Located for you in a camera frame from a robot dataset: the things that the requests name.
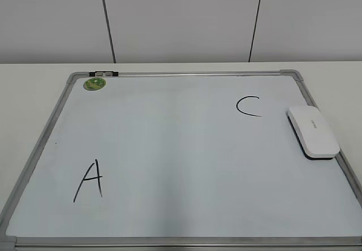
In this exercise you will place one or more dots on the white rectangular board eraser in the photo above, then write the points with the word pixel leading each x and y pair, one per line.
pixel 316 138

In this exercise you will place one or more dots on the round green magnet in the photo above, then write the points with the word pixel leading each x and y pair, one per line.
pixel 94 84

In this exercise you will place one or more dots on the white board with grey frame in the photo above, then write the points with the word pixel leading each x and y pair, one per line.
pixel 181 161

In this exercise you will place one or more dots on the black hanging clip on frame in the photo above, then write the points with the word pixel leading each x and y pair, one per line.
pixel 103 74

